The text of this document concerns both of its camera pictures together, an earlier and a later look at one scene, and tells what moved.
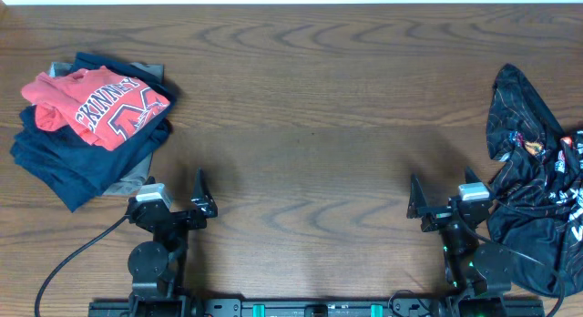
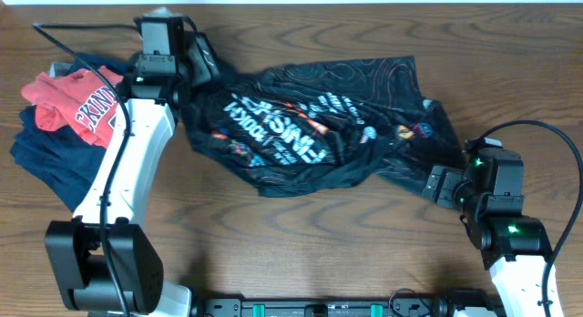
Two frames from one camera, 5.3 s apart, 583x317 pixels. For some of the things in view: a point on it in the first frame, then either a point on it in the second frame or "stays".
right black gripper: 419,208 → 452,178
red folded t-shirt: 105,107 stays
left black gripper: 178,216 → 203,56
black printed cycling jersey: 535,219 → 281,127
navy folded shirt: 74,171 stays
